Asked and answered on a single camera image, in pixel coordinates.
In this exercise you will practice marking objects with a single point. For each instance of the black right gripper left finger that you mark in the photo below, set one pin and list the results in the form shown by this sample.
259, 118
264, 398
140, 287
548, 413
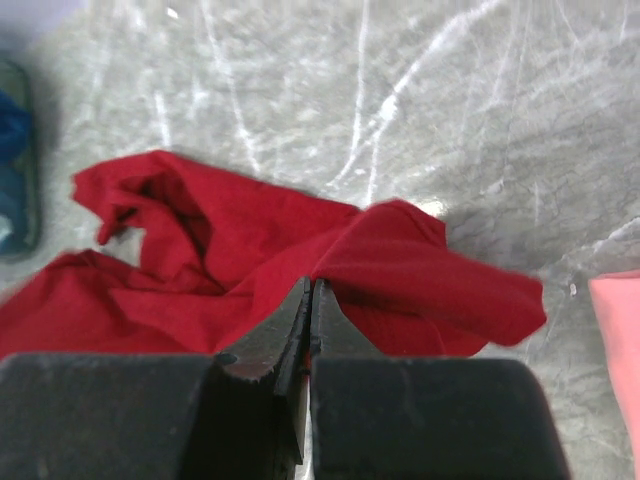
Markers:
238, 414

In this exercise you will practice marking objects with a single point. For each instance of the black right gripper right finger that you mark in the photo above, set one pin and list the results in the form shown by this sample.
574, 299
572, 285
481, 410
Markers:
375, 416

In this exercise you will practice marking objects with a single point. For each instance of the red t shirt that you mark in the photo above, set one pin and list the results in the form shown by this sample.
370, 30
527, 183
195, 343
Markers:
221, 251

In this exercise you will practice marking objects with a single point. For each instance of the folded pink t shirt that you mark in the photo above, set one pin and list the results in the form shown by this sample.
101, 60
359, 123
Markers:
615, 299

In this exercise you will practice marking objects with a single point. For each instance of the blue t shirt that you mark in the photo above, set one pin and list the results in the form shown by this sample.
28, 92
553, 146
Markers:
15, 129

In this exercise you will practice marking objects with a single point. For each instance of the teal laundry basket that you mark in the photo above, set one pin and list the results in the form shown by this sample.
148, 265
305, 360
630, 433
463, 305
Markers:
20, 196

